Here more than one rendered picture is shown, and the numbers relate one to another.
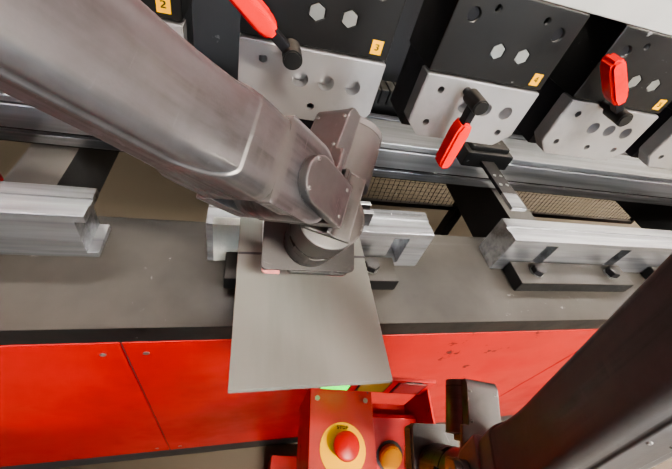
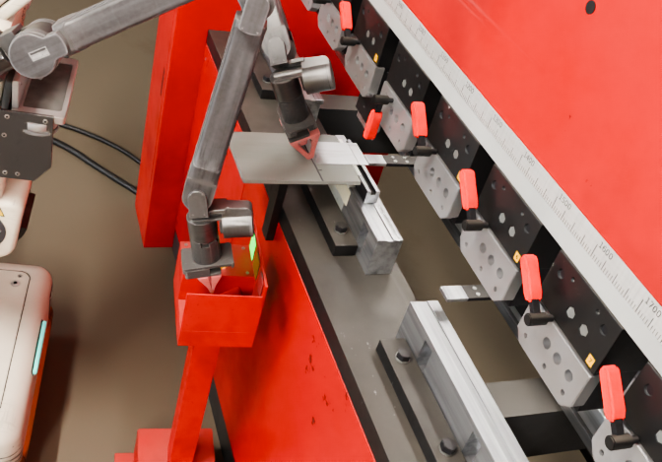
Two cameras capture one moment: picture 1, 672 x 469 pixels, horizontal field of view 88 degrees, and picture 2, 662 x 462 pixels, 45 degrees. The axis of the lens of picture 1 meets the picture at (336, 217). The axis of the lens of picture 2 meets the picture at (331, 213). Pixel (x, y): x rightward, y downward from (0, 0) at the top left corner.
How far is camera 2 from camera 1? 158 cm
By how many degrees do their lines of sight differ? 62
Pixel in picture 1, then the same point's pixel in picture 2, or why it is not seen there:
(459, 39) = (394, 68)
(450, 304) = (335, 292)
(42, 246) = not seen: hidden behind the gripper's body
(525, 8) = (411, 63)
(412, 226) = (379, 228)
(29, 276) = (273, 113)
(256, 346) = (247, 138)
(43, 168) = (345, 102)
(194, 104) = not seen: hidden behind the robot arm
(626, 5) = (440, 82)
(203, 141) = not seen: hidden behind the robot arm
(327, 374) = (239, 158)
